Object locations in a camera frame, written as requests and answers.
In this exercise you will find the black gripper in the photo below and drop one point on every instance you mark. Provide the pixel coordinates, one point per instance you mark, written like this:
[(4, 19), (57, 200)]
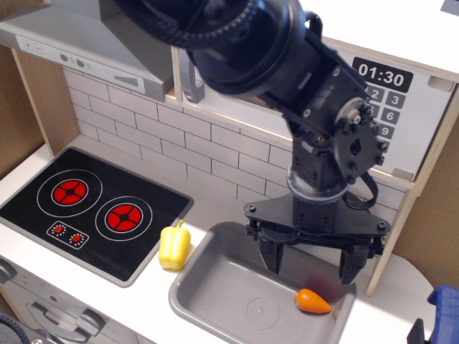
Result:
[(287, 220)]

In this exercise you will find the white toy microwave door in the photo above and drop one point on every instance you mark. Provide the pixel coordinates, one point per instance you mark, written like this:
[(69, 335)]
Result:
[(408, 102)]

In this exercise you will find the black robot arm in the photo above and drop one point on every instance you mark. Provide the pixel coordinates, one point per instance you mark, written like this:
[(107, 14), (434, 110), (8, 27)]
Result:
[(272, 50)]

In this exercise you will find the orange toy carrot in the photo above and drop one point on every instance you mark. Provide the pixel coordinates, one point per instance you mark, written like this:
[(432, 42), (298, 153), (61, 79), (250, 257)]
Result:
[(309, 301)]

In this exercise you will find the grey toy sink basin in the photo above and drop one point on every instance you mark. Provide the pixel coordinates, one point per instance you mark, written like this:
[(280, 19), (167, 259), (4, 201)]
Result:
[(226, 290)]

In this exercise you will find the black clamp piece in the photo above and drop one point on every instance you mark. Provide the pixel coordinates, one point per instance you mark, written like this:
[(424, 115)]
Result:
[(417, 333)]

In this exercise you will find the yellow toy bell pepper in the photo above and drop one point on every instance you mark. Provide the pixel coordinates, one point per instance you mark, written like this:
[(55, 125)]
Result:
[(174, 246)]

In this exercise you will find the blue plastic object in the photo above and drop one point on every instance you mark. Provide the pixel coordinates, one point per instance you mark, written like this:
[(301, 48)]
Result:
[(445, 300)]

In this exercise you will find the black toy stovetop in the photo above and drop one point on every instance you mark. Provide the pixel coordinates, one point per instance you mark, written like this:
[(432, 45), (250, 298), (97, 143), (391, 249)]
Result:
[(95, 214)]

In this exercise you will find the grey toy oven front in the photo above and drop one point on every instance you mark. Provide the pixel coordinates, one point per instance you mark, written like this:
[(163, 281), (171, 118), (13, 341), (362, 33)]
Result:
[(40, 305)]

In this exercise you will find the grey range hood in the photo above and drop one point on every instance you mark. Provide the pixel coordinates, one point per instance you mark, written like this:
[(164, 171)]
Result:
[(95, 38)]

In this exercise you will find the wooden toy kitchen frame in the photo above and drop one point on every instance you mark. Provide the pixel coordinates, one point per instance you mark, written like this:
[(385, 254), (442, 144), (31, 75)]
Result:
[(44, 103)]

